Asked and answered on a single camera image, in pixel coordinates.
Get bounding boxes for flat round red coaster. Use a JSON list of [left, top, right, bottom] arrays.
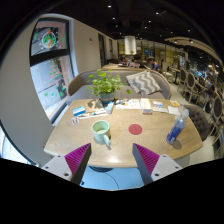
[[128, 123, 143, 136]]

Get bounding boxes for grey white chevron cushion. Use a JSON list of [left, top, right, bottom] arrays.
[[125, 70, 163, 96]]

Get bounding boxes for small yellow card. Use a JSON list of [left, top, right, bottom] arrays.
[[169, 99, 181, 108]]

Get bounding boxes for light green mug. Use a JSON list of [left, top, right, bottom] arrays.
[[91, 119, 113, 147]]

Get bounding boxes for clear bottle with blue label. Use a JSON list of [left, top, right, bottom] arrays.
[[166, 105, 190, 145]]

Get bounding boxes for pill blister pack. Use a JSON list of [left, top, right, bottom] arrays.
[[70, 117, 81, 127]]

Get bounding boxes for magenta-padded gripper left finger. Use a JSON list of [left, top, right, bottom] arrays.
[[41, 143, 93, 186]]

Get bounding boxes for group of round-backed chairs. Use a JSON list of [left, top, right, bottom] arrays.
[[176, 68, 224, 141]]

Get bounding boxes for white and orange box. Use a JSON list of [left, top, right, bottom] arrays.
[[139, 97, 154, 115]]

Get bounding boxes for printed white paper sheets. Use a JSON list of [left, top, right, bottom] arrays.
[[114, 98, 143, 110]]

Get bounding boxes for light blue carton box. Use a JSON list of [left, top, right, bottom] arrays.
[[104, 100, 115, 114]]

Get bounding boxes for person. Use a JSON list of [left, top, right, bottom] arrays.
[[146, 56, 160, 72], [118, 54, 130, 68], [128, 53, 147, 69]]

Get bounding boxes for green potted plant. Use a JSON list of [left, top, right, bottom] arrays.
[[85, 68, 132, 104]]

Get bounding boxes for flat white leaflet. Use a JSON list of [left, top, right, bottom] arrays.
[[152, 106, 169, 114]]

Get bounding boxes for small blue and white box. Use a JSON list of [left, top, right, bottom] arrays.
[[72, 105, 87, 118]]

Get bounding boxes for white toothpaste tube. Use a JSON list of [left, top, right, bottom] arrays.
[[78, 109, 111, 120]]

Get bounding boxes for white paper napkin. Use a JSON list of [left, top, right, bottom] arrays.
[[167, 105, 182, 117]]

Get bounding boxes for grey tufted chair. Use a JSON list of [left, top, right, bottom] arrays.
[[183, 104, 213, 143]]

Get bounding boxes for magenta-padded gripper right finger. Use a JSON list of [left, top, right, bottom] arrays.
[[132, 143, 184, 186]]

